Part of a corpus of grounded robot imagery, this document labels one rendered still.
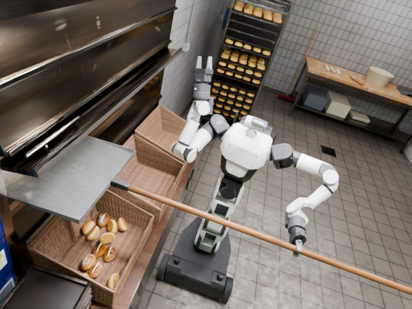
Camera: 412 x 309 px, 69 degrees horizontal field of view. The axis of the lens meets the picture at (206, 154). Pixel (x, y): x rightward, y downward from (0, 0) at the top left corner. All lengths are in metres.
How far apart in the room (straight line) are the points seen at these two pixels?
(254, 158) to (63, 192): 0.98
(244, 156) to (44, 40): 1.09
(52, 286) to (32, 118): 0.72
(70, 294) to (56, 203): 0.40
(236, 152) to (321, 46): 4.69
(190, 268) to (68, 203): 1.30
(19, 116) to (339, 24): 5.54
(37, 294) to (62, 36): 1.06
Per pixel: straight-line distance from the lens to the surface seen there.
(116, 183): 1.49
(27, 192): 1.51
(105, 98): 1.75
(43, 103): 1.40
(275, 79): 6.33
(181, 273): 2.44
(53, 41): 1.34
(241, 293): 2.72
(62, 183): 1.53
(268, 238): 1.48
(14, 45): 1.21
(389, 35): 6.38
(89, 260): 1.89
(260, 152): 1.67
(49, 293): 1.53
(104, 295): 1.76
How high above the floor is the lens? 2.24
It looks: 35 degrees down
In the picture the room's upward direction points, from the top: 17 degrees clockwise
